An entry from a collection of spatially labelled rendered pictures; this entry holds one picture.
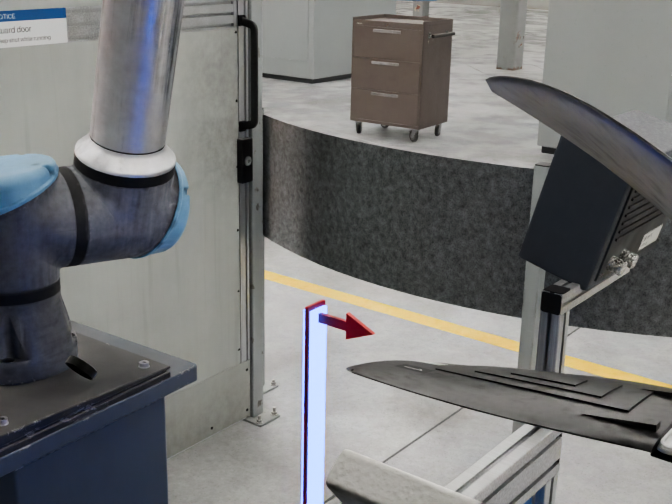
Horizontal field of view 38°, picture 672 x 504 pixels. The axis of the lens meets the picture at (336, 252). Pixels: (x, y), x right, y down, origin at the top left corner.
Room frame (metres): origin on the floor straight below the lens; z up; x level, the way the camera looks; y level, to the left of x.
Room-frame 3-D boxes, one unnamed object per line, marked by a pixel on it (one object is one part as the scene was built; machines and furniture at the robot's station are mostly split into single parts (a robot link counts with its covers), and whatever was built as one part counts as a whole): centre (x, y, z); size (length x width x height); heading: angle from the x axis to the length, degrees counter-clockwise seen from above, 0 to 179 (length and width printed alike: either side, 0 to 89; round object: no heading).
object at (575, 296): (1.31, -0.35, 1.04); 0.24 x 0.03 x 0.03; 143
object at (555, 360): (1.23, -0.29, 0.96); 0.03 x 0.03 x 0.20; 53
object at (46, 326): (1.05, 0.37, 1.07); 0.15 x 0.15 x 0.10
